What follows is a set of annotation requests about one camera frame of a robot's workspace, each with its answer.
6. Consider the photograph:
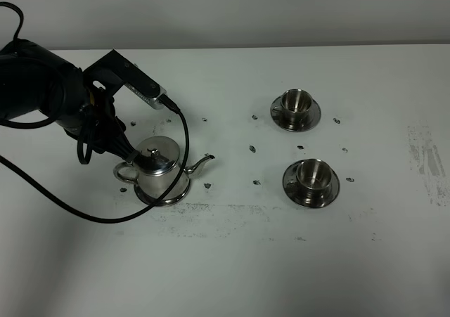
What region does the black left camera cable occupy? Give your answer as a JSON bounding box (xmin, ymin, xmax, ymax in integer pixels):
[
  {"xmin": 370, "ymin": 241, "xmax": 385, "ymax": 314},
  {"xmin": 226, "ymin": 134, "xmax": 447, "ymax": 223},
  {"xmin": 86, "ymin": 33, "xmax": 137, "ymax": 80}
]
[{"xmin": 0, "ymin": 1, "xmax": 192, "ymax": 224}]

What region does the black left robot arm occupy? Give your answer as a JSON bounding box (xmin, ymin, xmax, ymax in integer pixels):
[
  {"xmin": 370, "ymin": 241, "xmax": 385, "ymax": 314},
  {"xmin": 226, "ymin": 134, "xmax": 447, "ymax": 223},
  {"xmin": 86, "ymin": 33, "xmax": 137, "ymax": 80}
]
[{"xmin": 1, "ymin": 39, "xmax": 136, "ymax": 164}]

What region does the far stainless steel saucer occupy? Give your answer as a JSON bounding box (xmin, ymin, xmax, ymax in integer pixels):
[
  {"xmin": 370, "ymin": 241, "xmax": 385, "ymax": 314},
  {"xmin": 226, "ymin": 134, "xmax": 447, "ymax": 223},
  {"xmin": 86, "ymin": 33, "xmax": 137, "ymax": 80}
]
[{"xmin": 270, "ymin": 96, "xmax": 321, "ymax": 132}]

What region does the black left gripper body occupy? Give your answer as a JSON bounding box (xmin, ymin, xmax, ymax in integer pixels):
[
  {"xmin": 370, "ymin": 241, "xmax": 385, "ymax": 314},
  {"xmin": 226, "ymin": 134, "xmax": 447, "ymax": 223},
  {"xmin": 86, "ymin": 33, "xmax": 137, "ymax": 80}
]
[{"xmin": 79, "ymin": 82, "xmax": 125, "ymax": 145}]

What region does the near stainless steel saucer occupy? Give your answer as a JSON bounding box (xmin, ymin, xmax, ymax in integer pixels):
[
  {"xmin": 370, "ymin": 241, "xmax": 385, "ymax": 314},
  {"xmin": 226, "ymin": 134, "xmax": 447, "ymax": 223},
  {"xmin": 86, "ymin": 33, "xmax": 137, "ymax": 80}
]
[{"xmin": 284, "ymin": 168, "xmax": 340, "ymax": 209}]

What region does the steel teapot saucer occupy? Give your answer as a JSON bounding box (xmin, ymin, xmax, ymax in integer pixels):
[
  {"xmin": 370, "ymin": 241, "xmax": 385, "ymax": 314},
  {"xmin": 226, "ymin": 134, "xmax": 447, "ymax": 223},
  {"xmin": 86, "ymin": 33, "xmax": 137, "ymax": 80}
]
[{"xmin": 134, "ymin": 182, "xmax": 191, "ymax": 207}]

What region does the near stainless steel teacup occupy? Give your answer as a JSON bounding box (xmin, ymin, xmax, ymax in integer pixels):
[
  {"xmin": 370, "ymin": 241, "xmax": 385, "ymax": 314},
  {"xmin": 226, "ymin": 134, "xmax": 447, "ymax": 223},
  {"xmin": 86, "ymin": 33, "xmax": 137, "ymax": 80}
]
[{"xmin": 283, "ymin": 159, "xmax": 333, "ymax": 199}]

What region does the stainless steel saucer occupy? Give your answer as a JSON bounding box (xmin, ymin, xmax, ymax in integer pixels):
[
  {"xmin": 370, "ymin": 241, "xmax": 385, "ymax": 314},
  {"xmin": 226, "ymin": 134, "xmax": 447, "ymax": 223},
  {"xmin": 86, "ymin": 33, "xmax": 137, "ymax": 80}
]
[
  {"xmin": 284, "ymin": 168, "xmax": 340, "ymax": 209},
  {"xmin": 270, "ymin": 96, "xmax": 321, "ymax": 132}
]

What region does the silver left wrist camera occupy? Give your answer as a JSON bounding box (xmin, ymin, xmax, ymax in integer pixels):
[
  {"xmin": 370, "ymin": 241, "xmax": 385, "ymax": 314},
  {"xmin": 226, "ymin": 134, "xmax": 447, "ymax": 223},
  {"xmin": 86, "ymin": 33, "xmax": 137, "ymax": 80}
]
[{"xmin": 83, "ymin": 48, "xmax": 167, "ymax": 110}]

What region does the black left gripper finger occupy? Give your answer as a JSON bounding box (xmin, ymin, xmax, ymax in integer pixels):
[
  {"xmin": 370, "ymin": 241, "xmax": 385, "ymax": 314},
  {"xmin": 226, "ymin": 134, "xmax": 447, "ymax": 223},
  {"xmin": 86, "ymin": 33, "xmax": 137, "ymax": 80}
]
[{"xmin": 93, "ymin": 118, "xmax": 138, "ymax": 162}]

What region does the far stainless steel teacup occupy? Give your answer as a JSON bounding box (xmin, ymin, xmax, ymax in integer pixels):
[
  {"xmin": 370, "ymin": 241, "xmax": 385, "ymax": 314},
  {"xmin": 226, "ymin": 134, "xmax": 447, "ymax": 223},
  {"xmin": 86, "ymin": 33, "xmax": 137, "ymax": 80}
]
[{"xmin": 270, "ymin": 89, "xmax": 314, "ymax": 124}]

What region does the stainless steel teapot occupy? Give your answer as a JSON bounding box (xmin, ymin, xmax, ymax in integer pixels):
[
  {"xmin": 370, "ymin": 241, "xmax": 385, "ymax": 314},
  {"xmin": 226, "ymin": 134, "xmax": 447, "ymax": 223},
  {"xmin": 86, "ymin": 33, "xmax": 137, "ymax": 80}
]
[{"xmin": 113, "ymin": 136, "xmax": 214, "ymax": 199}]

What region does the stainless steel teacup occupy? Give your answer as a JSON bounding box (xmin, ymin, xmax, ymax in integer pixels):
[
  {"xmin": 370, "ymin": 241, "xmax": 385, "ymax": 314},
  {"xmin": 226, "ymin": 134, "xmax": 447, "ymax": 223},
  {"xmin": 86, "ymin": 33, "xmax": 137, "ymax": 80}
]
[
  {"xmin": 283, "ymin": 159, "xmax": 333, "ymax": 199},
  {"xmin": 270, "ymin": 89, "xmax": 314, "ymax": 124}
]

